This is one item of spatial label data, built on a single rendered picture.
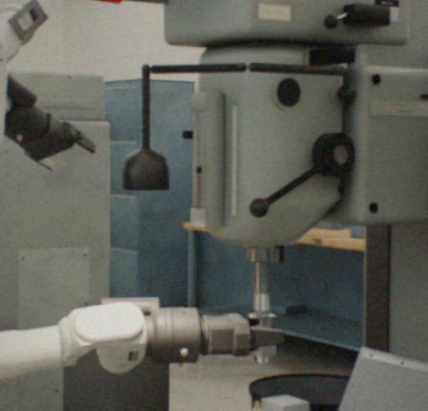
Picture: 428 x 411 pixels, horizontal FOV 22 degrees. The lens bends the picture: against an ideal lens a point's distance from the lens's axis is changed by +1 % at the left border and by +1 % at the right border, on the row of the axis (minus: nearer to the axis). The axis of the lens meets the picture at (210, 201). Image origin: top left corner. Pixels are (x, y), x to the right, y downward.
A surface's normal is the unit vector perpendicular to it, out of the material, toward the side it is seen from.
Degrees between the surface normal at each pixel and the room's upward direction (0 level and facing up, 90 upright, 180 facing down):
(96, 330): 49
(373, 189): 90
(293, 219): 118
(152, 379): 90
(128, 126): 90
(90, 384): 90
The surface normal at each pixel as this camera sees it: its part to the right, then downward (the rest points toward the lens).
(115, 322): 0.14, -0.61
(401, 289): -0.82, 0.02
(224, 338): 0.17, 0.05
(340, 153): 0.57, 0.05
